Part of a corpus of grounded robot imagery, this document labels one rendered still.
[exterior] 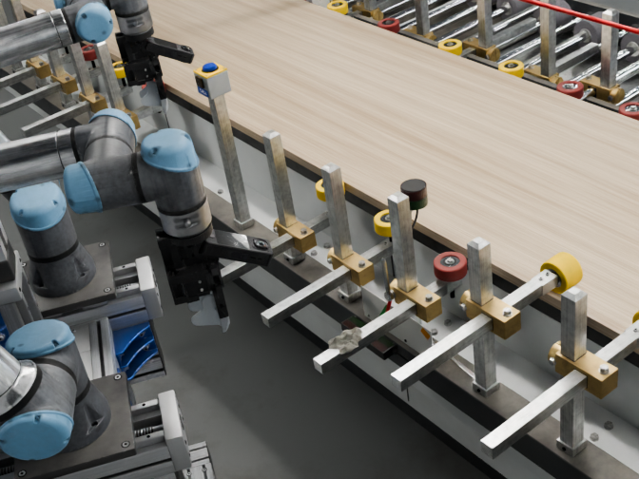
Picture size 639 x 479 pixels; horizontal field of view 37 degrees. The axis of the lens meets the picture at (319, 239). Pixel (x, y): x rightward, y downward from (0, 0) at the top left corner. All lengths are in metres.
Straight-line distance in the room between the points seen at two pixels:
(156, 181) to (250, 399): 2.04
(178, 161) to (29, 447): 0.58
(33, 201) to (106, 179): 0.79
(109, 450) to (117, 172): 0.63
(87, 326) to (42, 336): 0.53
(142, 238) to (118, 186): 2.90
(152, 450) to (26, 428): 0.34
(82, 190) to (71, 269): 0.84
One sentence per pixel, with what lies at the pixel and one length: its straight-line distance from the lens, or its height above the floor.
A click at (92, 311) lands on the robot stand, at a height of 0.97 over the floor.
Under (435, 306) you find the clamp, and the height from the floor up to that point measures 0.86.
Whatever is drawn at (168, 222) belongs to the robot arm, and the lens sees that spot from 1.44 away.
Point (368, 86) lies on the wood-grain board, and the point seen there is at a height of 0.90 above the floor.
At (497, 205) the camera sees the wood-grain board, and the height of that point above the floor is 0.90.
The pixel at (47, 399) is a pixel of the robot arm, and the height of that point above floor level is 1.25.
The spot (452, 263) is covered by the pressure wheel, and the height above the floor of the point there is 0.90.
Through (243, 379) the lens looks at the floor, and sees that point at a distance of 3.45.
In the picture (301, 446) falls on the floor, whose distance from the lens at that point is 3.18.
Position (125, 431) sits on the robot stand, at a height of 1.04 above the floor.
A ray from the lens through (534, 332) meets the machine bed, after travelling 2.40.
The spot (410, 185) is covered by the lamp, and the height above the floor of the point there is 1.13.
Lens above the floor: 2.31
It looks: 35 degrees down
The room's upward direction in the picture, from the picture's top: 10 degrees counter-clockwise
